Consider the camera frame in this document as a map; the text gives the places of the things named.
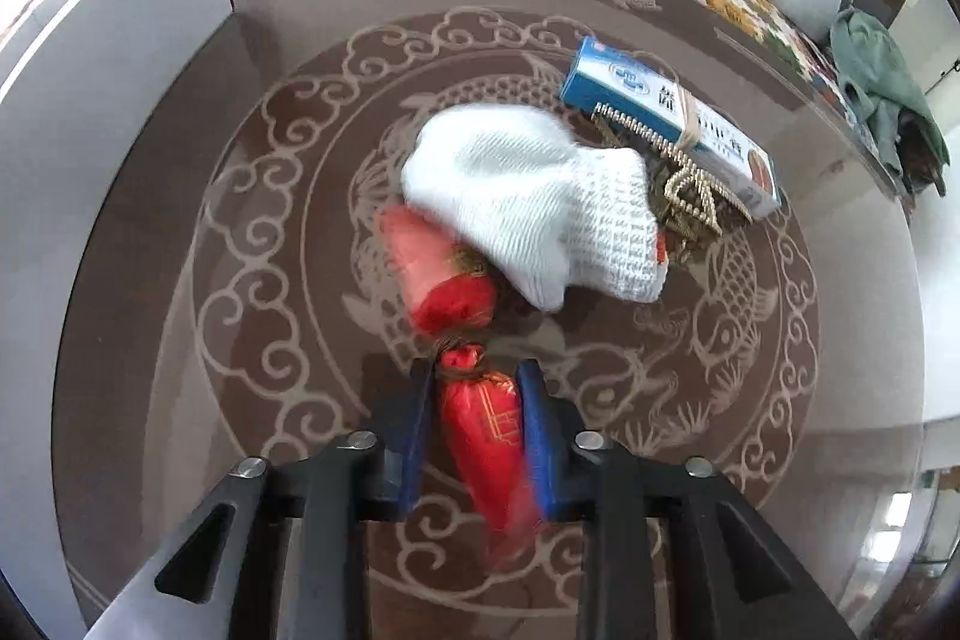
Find red fabric pouch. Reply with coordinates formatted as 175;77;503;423
379;205;496;336
436;341;544;567

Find green jacket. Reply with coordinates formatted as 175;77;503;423
830;7;950;197

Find beaded chain bag strap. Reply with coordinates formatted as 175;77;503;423
590;100;755;263

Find white knit glove top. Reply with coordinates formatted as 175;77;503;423
400;104;669;312

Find white cardboard storage box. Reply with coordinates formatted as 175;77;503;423
2;0;233;638

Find blue white medicine box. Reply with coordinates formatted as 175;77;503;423
560;37;781;220

